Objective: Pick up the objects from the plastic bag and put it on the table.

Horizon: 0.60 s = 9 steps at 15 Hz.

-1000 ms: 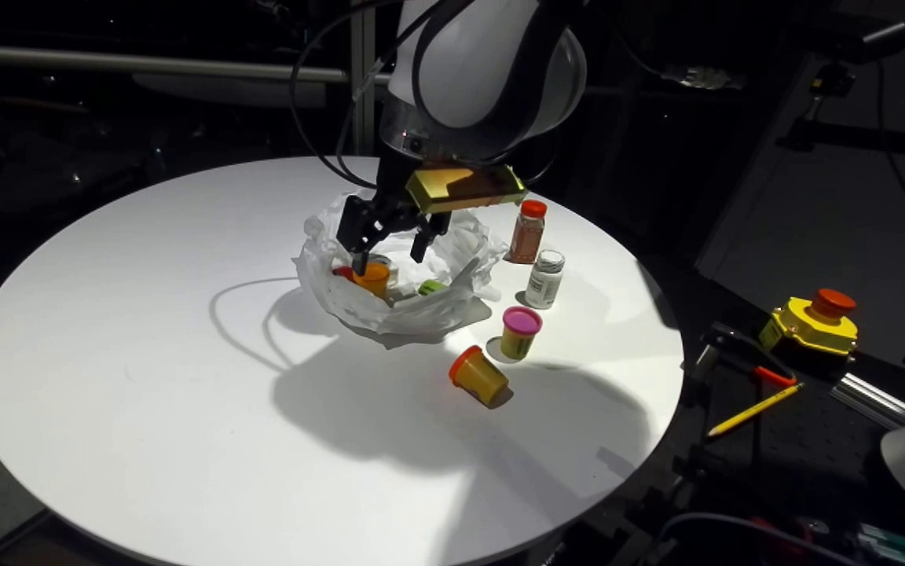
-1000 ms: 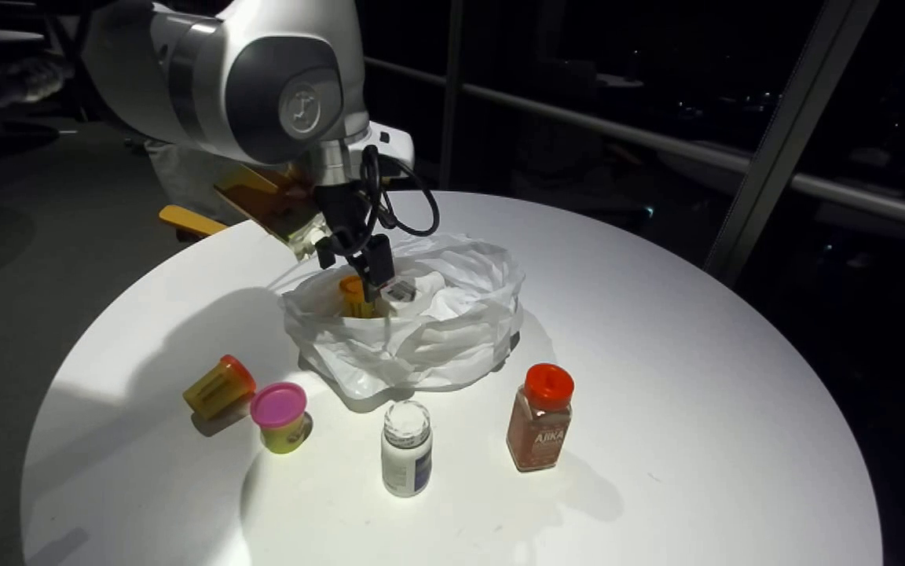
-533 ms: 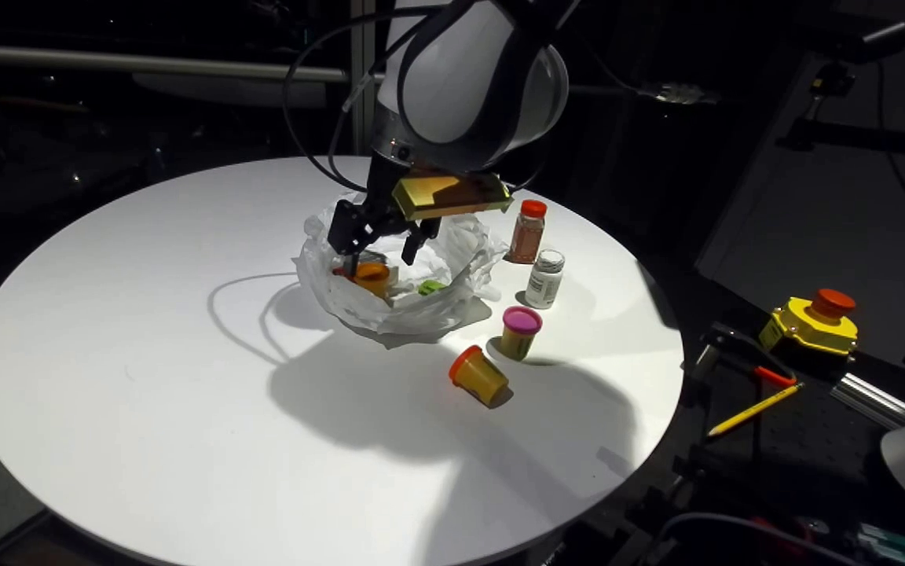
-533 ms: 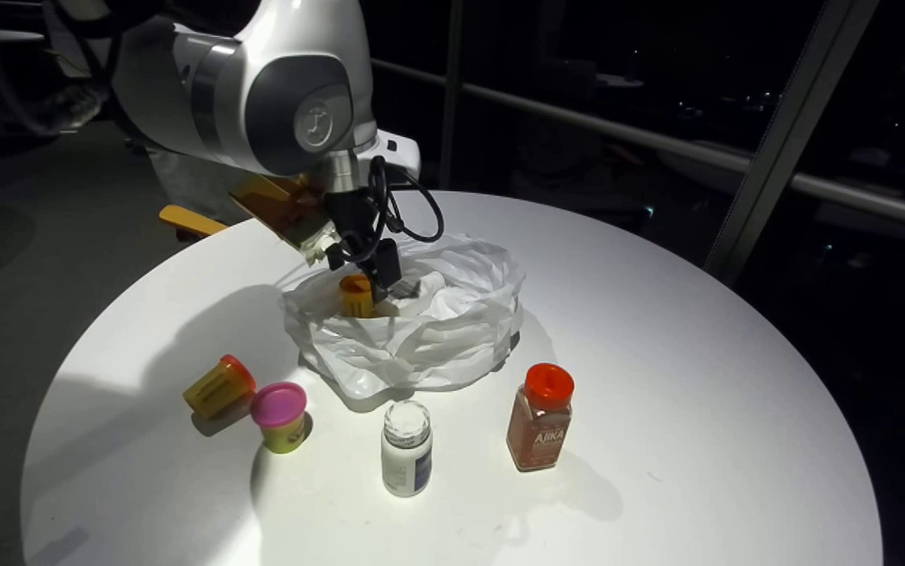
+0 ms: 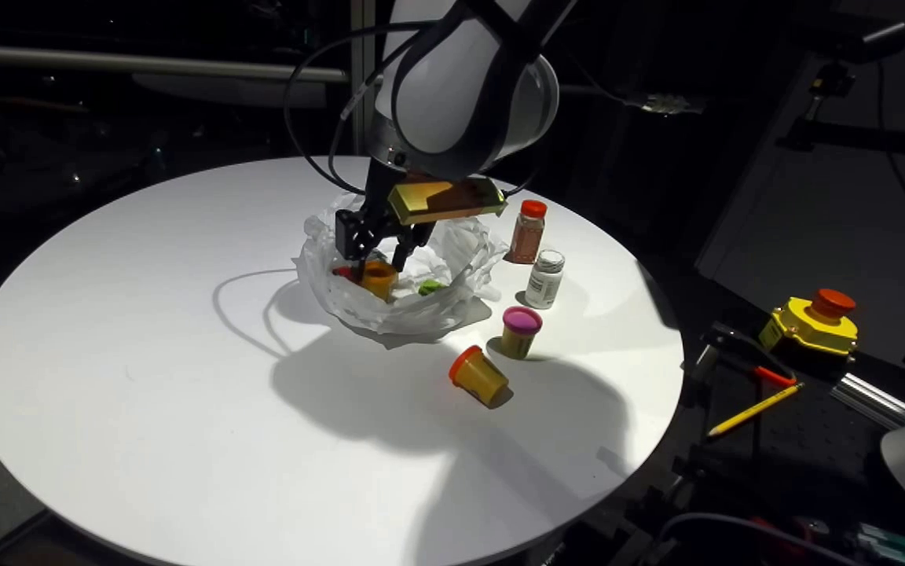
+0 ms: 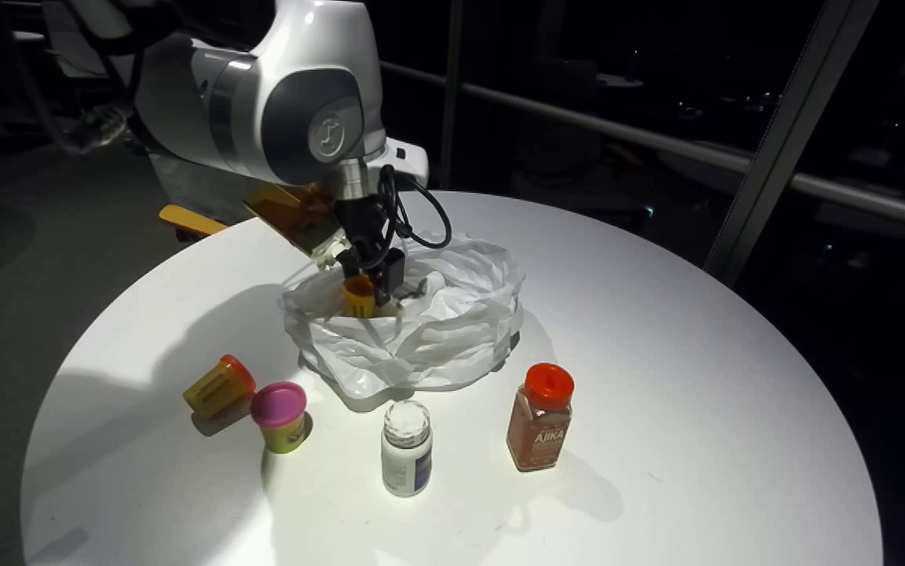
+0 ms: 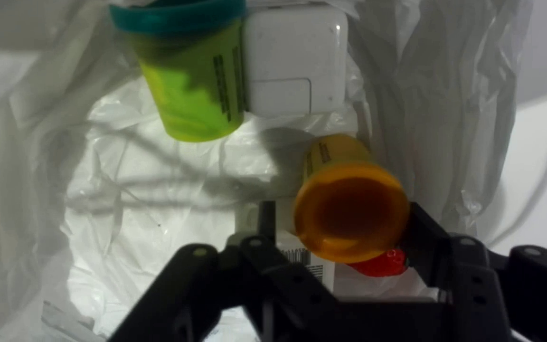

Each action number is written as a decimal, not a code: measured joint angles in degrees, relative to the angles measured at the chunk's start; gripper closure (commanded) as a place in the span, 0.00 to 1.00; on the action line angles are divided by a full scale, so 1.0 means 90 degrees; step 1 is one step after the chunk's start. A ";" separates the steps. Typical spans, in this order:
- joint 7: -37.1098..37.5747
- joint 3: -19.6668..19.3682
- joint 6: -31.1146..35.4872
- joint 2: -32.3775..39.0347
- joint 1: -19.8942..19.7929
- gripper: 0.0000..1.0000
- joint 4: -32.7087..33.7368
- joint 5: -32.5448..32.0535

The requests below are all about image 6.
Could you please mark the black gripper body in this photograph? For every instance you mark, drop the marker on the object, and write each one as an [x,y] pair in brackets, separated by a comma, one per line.
[363,223]

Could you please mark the white pill bottle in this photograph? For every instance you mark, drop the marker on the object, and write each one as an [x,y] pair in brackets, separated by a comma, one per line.
[407,449]

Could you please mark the yellow tub red-orange lid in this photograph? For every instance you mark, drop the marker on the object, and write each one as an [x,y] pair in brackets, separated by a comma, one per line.
[219,389]

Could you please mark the spice jar with red lid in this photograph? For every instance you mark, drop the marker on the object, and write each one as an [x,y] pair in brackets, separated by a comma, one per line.
[538,416]

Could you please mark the white translucent plastic bag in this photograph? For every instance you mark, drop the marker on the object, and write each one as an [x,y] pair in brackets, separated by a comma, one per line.
[441,348]

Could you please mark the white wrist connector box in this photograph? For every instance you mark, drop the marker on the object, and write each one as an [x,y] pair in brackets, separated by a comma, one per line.
[403,160]

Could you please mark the dark vertical window mullion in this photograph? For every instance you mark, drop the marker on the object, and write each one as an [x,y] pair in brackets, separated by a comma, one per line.
[454,96]

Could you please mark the grey chair wooden armrests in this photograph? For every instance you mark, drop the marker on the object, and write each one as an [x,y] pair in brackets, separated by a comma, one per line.
[189,222]

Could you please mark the grey window handrail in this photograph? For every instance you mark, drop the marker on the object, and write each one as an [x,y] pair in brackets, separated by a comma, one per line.
[684,150]

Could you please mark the slanted grey window pillar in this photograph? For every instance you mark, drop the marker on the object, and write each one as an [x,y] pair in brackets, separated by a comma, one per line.
[786,127]

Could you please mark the amber taped wrist camera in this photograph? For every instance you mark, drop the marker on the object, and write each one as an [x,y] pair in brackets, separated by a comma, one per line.
[285,209]

